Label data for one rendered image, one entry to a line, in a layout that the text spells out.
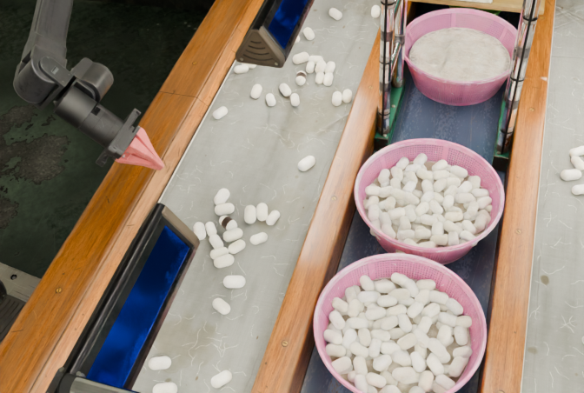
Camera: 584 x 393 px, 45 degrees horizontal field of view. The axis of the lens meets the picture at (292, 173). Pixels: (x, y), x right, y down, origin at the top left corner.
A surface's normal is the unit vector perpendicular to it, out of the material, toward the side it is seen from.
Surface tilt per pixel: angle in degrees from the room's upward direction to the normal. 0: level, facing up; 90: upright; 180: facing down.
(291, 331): 0
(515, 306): 0
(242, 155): 0
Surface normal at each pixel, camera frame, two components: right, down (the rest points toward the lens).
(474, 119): -0.07, -0.67
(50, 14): 0.64, -0.47
